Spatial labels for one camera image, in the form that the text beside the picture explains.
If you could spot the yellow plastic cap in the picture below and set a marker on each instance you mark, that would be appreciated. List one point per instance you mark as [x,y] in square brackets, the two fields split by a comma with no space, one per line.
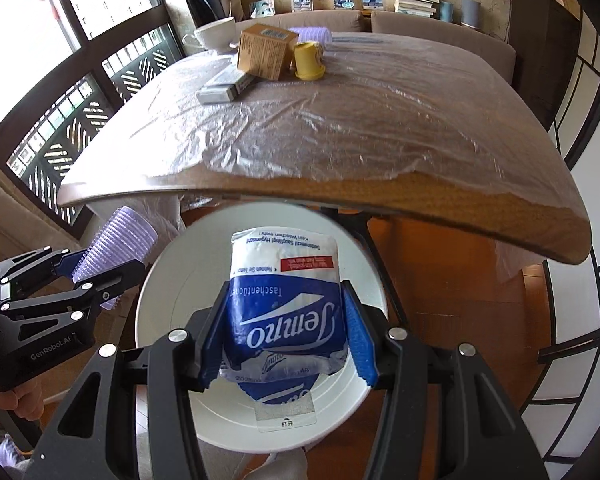
[308,61]

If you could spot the dark wooden cabinet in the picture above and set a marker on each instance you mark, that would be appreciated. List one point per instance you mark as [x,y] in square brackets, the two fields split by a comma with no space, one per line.
[545,36]

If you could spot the person left hand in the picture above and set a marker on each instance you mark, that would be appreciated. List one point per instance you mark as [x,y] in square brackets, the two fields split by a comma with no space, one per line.
[26,400]

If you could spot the brown sofa right cushion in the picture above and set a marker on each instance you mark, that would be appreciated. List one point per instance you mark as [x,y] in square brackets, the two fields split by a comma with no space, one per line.
[499,55]

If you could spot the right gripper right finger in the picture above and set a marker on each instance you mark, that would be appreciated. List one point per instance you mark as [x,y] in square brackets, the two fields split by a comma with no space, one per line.
[481,435]

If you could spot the stack of books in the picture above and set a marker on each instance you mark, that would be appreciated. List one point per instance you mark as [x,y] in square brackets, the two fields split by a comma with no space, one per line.
[422,8]

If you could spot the brown sofa cushion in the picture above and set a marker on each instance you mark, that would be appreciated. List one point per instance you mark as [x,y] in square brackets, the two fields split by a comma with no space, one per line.
[334,20]
[499,55]

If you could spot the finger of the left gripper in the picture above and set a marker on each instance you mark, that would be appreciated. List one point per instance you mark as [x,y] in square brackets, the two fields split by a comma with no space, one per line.
[68,262]

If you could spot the photo frame far left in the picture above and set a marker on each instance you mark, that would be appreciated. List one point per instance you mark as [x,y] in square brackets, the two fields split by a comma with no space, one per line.
[262,8]

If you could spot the small teal cup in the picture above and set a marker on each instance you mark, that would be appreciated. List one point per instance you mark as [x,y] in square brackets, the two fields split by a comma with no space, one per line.
[446,12]

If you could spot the brown cardboard box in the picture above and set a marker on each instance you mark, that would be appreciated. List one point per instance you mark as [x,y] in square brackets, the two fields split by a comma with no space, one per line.
[266,51]

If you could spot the blue white tissue pack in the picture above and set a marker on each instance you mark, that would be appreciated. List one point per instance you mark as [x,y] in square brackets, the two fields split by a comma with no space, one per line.
[285,319]

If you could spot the white blue medicine box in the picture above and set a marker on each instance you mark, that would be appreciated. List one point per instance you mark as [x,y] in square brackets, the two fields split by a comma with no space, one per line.
[225,86]

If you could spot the purple hair roller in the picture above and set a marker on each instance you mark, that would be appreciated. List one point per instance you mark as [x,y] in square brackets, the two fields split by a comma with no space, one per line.
[320,34]

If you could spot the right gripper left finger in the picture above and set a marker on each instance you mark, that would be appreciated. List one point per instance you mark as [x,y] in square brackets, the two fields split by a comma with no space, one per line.
[93,433]

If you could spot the brown sofa left cushion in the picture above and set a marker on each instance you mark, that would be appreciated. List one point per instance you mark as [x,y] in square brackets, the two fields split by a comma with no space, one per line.
[334,20]

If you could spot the white trash bin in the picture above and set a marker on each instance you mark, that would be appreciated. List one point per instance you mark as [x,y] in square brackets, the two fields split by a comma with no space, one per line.
[188,276]

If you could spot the grey blue cylinder speaker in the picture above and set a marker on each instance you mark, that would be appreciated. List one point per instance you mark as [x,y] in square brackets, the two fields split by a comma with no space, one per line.
[471,14]

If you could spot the large white teacup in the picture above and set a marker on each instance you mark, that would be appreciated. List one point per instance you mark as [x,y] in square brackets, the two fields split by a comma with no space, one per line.
[219,36]

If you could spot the purple ribbed plastic cup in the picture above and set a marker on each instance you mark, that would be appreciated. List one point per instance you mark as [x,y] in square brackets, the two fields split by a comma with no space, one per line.
[126,236]

